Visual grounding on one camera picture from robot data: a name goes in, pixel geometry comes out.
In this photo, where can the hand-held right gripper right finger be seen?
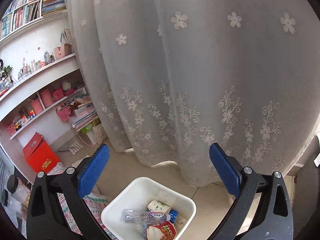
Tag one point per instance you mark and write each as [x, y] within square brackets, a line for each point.
[225, 170]

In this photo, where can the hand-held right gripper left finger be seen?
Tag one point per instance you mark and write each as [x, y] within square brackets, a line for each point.
[93, 167]

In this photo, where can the white plastic trash bin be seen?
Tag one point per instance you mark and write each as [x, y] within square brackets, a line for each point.
[130, 195]

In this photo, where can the crushed clear plastic bottle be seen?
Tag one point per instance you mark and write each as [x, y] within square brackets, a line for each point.
[137, 216]

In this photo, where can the white paper cup green print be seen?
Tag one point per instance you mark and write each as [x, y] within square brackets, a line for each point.
[158, 207]

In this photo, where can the red snack cup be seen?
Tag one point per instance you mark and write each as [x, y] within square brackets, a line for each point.
[165, 231]

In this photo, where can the white tile sample sheet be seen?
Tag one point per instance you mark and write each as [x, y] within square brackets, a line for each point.
[74, 148]

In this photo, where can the cream cloth bag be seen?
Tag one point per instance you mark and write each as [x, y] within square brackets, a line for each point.
[100, 135]

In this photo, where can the pink patterned tablecloth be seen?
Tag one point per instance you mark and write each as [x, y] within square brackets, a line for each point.
[95, 202]

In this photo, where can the stack of paper folders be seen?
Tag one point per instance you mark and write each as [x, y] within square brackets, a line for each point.
[83, 115]

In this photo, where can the red cardboard box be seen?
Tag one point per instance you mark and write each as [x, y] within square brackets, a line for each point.
[41, 155]

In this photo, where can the pink hanging basket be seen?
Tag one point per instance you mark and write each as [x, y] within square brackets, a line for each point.
[63, 113]

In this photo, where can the large black lid plastic jar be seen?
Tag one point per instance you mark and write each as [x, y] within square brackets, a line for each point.
[17, 188]

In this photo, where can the small pink basket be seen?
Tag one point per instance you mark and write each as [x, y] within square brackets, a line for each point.
[57, 94]

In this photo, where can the pink pen holder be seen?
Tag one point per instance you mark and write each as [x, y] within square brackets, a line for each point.
[36, 107]

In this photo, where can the dark furniture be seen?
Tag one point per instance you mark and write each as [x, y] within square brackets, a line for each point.
[308, 180]

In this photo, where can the pink round container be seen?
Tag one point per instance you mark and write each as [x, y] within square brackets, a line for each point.
[46, 97]

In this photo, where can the pink lattice box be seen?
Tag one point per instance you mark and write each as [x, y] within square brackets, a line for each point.
[11, 129]

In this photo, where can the small black lid plastic jar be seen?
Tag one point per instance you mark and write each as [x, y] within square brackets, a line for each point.
[4, 197]

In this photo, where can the white floral lace curtain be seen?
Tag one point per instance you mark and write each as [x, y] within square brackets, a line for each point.
[187, 80]

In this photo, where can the white bookshelf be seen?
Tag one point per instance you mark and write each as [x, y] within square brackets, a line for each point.
[37, 78]

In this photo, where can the glass jar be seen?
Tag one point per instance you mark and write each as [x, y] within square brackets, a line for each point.
[33, 65]
[46, 57]

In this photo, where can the pink bag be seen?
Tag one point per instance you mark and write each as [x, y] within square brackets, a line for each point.
[62, 52]

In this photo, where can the small potted plant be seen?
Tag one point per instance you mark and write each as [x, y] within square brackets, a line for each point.
[7, 71]

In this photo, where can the row of upright books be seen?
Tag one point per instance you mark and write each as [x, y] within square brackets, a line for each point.
[20, 17]

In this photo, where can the stack of flat books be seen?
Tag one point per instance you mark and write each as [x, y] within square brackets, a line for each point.
[53, 5]

